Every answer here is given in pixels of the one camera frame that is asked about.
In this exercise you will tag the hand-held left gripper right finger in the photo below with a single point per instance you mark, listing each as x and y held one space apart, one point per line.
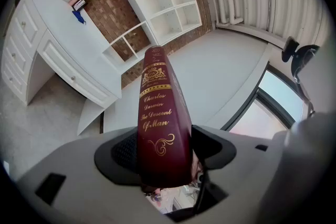
249 178

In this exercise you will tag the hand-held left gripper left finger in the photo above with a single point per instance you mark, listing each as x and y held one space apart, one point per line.
78 186

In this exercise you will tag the black picture frame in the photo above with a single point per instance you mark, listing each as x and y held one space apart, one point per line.
79 4

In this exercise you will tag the white cabinet desk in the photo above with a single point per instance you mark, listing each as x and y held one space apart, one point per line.
68 31

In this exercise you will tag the black framed window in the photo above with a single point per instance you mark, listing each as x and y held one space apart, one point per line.
275 105

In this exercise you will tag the maroon hardcover book gold print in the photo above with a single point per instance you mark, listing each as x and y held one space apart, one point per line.
157 126

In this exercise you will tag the blue cloth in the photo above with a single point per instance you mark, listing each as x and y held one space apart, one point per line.
78 16

